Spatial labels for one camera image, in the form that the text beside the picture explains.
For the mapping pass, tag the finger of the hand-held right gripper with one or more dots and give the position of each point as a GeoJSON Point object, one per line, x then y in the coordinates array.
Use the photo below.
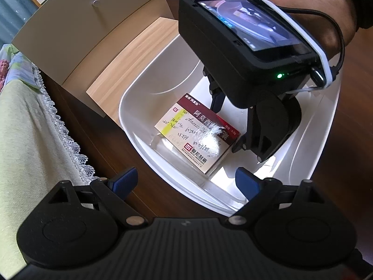
{"type": "Point", "coordinates": [217, 102]}
{"type": "Point", "coordinates": [250, 140]}

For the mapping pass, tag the beige cabinet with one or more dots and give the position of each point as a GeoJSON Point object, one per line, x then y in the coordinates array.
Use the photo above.
{"type": "Point", "coordinates": [72, 29]}

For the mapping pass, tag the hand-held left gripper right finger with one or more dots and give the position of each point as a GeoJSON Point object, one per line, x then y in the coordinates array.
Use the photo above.
{"type": "Point", "coordinates": [246, 182]}

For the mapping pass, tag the light wooden side table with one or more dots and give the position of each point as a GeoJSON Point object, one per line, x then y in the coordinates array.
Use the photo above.
{"type": "Point", "coordinates": [116, 73]}

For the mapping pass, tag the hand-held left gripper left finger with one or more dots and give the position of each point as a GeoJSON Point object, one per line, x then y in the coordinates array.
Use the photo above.
{"type": "Point", "coordinates": [125, 180]}

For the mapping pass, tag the blue-grey curtain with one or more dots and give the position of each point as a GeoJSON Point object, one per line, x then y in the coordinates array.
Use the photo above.
{"type": "Point", "coordinates": [14, 14]}

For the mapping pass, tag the round cabinet knob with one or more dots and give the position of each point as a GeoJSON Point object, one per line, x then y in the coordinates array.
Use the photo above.
{"type": "Point", "coordinates": [95, 3]}

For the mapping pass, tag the red and white medicine box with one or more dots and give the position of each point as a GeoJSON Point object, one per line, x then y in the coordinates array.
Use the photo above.
{"type": "Point", "coordinates": [186, 122]}

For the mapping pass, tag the white plastic storage bin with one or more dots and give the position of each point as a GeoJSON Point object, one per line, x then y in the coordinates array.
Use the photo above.
{"type": "Point", "coordinates": [180, 64]}

